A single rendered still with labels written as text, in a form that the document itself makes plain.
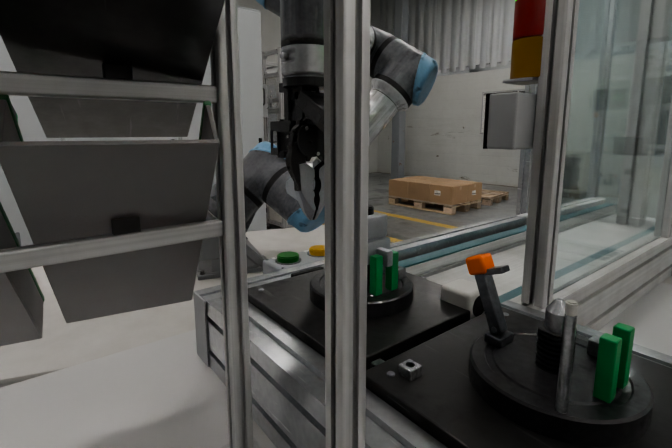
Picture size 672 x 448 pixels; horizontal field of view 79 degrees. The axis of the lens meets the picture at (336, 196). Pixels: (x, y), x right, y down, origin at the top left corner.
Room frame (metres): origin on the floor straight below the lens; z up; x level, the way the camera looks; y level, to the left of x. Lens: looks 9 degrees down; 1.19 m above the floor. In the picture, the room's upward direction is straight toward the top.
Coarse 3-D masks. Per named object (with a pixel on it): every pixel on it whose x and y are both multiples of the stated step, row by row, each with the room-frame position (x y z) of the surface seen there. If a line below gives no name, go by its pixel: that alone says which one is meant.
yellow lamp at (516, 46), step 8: (520, 40) 0.54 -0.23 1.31; (528, 40) 0.53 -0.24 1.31; (536, 40) 0.53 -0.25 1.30; (512, 48) 0.56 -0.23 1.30; (520, 48) 0.54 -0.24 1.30; (528, 48) 0.53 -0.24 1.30; (536, 48) 0.53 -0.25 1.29; (512, 56) 0.56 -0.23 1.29; (520, 56) 0.54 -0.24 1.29; (528, 56) 0.53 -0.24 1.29; (536, 56) 0.53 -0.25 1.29; (512, 64) 0.55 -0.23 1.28; (520, 64) 0.54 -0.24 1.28; (528, 64) 0.53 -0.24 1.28; (536, 64) 0.53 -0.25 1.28; (512, 72) 0.55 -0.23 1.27; (520, 72) 0.54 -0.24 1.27; (528, 72) 0.53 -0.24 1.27; (536, 72) 0.53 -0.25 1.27
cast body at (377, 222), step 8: (368, 208) 0.52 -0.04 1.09; (368, 216) 0.51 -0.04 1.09; (376, 216) 0.51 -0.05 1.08; (384, 216) 0.52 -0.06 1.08; (368, 224) 0.50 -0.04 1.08; (376, 224) 0.51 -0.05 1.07; (384, 224) 0.52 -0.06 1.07; (368, 232) 0.50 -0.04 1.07; (376, 232) 0.51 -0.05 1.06; (384, 232) 0.52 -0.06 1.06; (368, 240) 0.50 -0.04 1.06; (376, 240) 0.50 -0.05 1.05; (384, 240) 0.51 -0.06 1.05; (368, 248) 0.49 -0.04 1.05; (376, 248) 0.50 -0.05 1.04; (384, 248) 0.50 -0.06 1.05; (368, 256) 0.49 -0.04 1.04; (384, 256) 0.49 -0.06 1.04; (392, 256) 0.49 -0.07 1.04; (368, 264) 0.49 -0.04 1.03; (384, 264) 0.49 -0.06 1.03; (392, 264) 0.49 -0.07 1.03
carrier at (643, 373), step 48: (480, 336) 0.42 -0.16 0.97; (528, 336) 0.38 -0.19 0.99; (576, 336) 0.32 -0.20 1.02; (624, 336) 0.30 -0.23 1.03; (384, 384) 0.33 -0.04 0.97; (432, 384) 0.33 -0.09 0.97; (480, 384) 0.31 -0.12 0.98; (528, 384) 0.30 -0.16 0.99; (576, 384) 0.30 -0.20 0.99; (624, 384) 0.30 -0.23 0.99; (432, 432) 0.28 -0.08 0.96; (480, 432) 0.27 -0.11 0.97; (528, 432) 0.27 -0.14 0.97; (576, 432) 0.26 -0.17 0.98; (624, 432) 0.26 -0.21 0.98
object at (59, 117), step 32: (0, 0) 0.25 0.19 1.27; (32, 0) 0.25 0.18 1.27; (64, 0) 0.26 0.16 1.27; (96, 0) 0.26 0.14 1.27; (128, 0) 0.27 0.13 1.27; (160, 0) 0.27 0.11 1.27; (192, 0) 0.28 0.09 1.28; (224, 0) 0.28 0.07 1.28; (0, 32) 0.27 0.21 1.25; (32, 32) 0.27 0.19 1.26; (64, 32) 0.28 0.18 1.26; (96, 32) 0.29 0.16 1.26; (128, 32) 0.29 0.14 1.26; (160, 32) 0.30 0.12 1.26; (192, 32) 0.31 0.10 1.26; (32, 64) 0.30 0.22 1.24; (64, 64) 0.31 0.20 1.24; (96, 64) 0.31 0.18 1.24; (128, 64) 0.32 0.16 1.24; (160, 64) 0.33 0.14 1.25; (192, 64) 0.34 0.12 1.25; (32, 96) 0.33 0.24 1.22; (64, 128) 0.39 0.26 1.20; (96, 128) 0.40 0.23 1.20; (128, 128) 0.41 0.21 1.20; (160, 128) 0.43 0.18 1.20
